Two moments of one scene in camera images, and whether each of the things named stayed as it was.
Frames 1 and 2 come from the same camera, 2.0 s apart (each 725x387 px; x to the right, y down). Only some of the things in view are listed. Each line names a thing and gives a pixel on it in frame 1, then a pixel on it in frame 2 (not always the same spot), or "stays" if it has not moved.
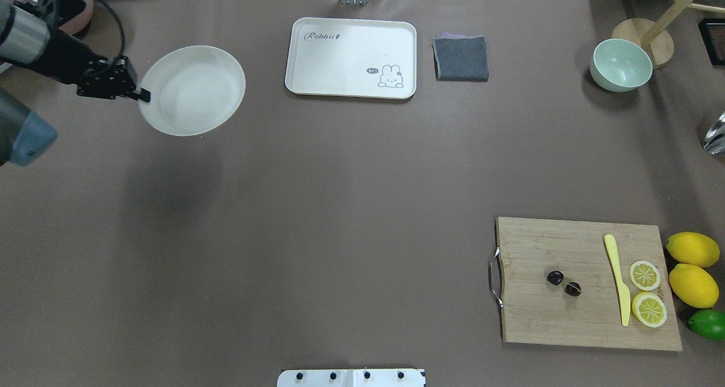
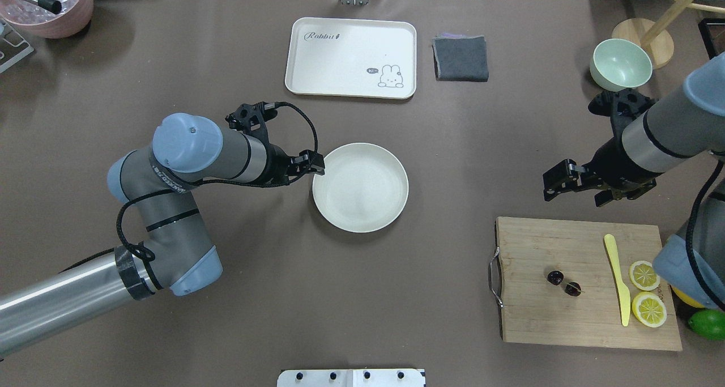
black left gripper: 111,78 -> 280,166
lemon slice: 644,275 stays
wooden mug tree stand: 652,34 stays
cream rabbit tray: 352,58 stays
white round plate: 193,90 -> 365,187
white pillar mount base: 351,378 stays
